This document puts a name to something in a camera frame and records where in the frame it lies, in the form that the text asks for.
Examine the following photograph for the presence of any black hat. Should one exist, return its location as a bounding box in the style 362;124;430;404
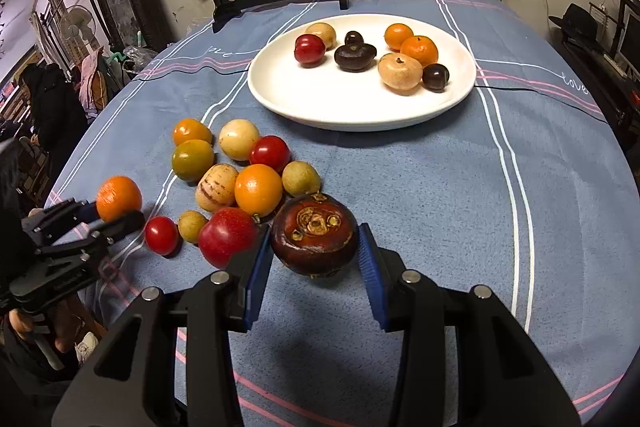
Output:
548;3;603;45

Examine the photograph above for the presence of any white sneaker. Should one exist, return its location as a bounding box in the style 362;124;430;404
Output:
75;332;99;365

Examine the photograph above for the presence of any small yellow longan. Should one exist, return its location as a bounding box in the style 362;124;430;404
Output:
177;210;208;244

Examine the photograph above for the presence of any clear plastic bag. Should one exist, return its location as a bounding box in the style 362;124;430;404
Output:
122;46;158;72

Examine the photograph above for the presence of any large mandarin orange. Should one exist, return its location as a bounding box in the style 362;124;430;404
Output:
400;35;439;68

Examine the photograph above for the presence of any pale yellow plum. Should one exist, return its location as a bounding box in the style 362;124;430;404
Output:
218;119;261;162

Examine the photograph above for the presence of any small orange tomato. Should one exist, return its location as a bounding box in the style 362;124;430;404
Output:
173;118;213;148

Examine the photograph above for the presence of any dimpled small orange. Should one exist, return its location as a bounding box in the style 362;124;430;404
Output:
95;176;143;223

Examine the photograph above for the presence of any computer monitor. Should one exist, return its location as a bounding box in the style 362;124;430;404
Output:
614;24;640;78

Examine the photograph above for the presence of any brown mangosteen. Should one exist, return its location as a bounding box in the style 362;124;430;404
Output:
270;193;359;279

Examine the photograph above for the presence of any yellow green tomato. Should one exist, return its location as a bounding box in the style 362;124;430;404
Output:
171;139;216;182

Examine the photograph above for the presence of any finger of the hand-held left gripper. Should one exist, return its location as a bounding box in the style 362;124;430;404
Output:
39;210;146;258
22;199;101;249

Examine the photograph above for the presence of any small mandarin orange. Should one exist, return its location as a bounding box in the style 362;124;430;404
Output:
384;23;415;52

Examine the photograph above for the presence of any small red cherry tomato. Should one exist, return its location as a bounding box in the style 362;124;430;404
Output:
144;216;180;256

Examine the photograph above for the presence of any dark purple mangosteen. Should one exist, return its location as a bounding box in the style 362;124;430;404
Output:
334;43;377;72

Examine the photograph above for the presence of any dark purple plum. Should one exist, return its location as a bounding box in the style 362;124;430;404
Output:
422;63;451;93

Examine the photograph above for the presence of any pink cloth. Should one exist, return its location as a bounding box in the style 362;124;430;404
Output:
79;49;108;118

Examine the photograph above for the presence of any large yellow longan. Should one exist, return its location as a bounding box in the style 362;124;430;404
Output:
281;161;321;198

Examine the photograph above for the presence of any striped pepino melon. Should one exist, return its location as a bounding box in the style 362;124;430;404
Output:
195;164;240;212

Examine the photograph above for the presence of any standing fan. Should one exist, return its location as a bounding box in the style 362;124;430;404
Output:
59;4;97;40

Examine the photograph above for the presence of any person's left hand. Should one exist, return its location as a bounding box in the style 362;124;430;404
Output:
9;309;33;339

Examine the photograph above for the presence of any white round plate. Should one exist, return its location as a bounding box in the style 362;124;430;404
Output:
247;13;477;132

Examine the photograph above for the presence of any blue striped tablecloth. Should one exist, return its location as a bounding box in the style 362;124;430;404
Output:
45;0;636;427

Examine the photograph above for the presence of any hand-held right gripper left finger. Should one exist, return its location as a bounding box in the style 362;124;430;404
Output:
51;224;275;427

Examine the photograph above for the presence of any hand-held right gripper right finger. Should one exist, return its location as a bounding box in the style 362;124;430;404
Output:
356;223;583;427

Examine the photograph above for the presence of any black desk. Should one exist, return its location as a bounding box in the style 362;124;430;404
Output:
552;37;640;148

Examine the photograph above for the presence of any smooth orange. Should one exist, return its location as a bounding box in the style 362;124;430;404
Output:
234;164;284;218

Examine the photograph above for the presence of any dark red plum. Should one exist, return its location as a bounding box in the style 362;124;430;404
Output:
294;34;327;68

